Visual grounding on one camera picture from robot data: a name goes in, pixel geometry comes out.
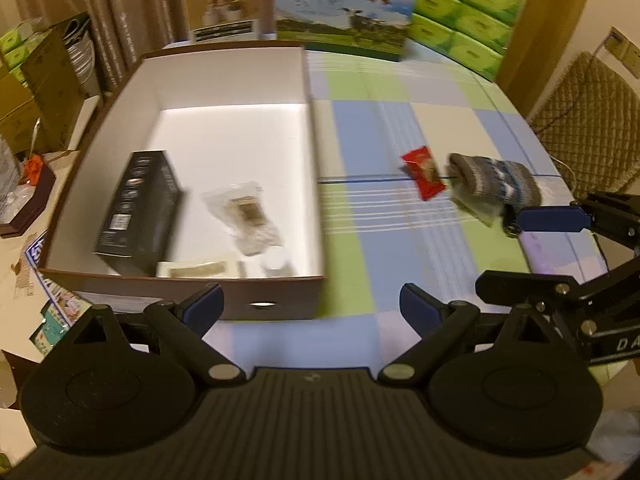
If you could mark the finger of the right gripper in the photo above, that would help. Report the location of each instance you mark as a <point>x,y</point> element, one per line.
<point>510,289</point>
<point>568,219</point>

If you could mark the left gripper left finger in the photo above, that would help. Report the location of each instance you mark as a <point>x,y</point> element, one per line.
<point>181,328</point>

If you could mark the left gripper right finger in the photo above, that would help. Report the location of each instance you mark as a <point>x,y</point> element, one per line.
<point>441,327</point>

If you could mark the grey patterned sock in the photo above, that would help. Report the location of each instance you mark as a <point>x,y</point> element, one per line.
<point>486,186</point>

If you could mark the red snack packet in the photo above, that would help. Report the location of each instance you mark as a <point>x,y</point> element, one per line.
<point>422,169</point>

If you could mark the black product box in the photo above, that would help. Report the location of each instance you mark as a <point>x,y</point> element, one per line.
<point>136,230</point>

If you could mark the quilted brown chair cushion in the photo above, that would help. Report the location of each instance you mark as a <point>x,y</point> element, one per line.
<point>589,125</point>

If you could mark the flat blue milk box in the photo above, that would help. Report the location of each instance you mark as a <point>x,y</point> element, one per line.
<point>62,309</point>

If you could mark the checked bed sheet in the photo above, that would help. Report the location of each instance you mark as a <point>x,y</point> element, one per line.
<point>315,317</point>

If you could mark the clear bag of cotton swabs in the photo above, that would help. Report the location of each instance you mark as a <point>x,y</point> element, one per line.
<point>239,207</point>

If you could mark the large brown storage box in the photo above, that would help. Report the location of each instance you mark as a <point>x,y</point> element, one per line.
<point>225,115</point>

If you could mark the brown wooden tray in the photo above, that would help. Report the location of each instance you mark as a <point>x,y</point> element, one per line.
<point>26,203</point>

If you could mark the white plastic bag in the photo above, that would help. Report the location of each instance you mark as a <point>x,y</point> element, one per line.
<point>10,173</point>

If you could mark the orange small object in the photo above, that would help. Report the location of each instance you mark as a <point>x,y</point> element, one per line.
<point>31,170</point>

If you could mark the green tissue pack bundle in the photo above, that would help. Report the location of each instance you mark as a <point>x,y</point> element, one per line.
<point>473,33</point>

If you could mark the brown cardboard box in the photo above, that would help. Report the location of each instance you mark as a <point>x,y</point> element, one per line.
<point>40,113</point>

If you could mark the blue milk carton box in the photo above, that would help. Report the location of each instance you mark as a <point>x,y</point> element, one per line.
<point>375,28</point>

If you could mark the stack of metal bowls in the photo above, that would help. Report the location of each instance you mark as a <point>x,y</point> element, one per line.
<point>82,51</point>

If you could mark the white humidifier product box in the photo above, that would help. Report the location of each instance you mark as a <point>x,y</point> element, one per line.
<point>222,20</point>

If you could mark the green tissue packs left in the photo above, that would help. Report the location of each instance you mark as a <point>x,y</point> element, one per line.
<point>19,42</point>

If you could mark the wall power socket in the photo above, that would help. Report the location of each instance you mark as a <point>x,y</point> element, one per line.
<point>622,49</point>

